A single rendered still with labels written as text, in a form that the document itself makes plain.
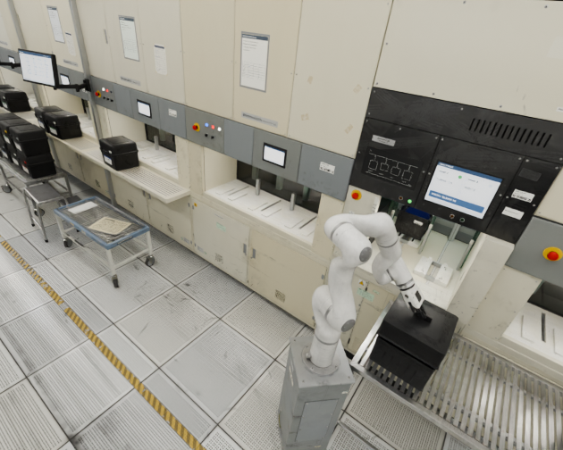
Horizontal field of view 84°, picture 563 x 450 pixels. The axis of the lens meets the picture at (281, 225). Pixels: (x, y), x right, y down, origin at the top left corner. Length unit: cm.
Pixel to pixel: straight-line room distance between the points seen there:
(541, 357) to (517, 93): 133
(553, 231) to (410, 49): 104
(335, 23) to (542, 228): 139
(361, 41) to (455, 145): 69
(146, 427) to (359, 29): 256
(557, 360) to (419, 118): 142
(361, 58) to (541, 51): 73
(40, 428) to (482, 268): 266
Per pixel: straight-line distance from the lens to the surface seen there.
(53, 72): 364
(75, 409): 262
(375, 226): 122
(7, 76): 679
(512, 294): 199
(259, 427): 237
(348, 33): 188
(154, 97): 310
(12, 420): 274
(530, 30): 169
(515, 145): 171
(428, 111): 174
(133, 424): 246
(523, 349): 219
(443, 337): 166
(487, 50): 169
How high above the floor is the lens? 215
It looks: 32 degrees down
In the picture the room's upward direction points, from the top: 7 degrees clockwise
